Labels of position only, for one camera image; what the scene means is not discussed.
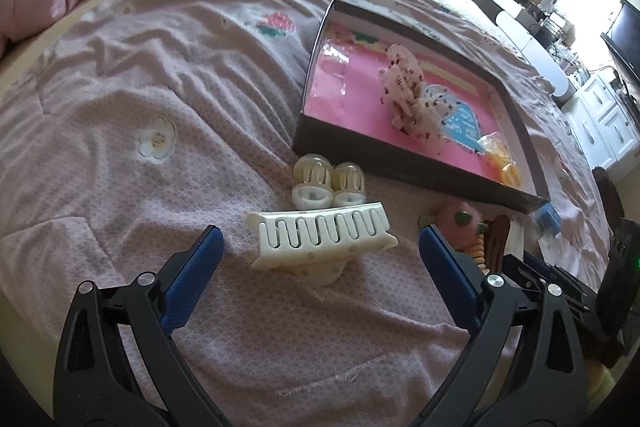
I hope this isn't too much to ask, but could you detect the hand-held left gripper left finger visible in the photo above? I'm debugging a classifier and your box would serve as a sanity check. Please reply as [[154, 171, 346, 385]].
[[52, 224, 226, 427]]

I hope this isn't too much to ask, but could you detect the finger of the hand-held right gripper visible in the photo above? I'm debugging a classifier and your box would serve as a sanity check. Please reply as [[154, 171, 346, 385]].
[[524, 251, 607, 314], [501, 255, 545, 294]]

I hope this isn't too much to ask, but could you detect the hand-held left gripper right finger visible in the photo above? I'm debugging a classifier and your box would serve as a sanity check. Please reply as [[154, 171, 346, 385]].
[[417, 224, 588, 427]]

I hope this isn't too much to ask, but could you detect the brown hair clip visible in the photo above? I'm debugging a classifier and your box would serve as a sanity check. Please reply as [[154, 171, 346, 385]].
[[485, 214, 511, 275]]

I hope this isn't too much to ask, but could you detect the pink strawberry hair clip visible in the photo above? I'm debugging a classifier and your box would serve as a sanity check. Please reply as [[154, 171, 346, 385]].
[[419, 201, 488, 275]]

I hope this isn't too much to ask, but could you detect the small blue box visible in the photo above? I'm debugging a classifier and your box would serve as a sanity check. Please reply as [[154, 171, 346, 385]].
[[535, 202, 562, 235]]

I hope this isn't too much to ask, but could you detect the grey cardboard box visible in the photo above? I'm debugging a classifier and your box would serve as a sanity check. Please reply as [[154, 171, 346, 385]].
[[292, 0, 551, 215]]

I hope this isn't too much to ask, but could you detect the white hair claw clip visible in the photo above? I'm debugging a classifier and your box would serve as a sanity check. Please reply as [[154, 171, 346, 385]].
[[246, 202, 398, 290]]

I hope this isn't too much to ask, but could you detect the pink bed sheet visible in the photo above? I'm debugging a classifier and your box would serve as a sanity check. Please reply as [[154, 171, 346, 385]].
[[0, 0, 616, 427]]

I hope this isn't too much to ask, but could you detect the yellow green cloth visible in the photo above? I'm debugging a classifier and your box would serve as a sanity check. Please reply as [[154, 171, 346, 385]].
[[582, 357, 618, 415]]

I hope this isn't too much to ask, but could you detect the white cabinet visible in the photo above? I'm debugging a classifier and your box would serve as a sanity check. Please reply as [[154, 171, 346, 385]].
[[565, 67, 640, 182]]

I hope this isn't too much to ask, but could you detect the white desk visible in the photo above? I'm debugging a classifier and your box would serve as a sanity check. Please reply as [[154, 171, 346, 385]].
[[472, 0, 578, 108]]

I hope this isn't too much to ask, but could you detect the black television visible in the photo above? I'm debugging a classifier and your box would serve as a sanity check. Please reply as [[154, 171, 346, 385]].
[[600, 0, 640, 80]]

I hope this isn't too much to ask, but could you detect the yellow hair tie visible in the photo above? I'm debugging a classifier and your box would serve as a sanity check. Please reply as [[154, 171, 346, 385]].
[[472, 132, 523, 188]]

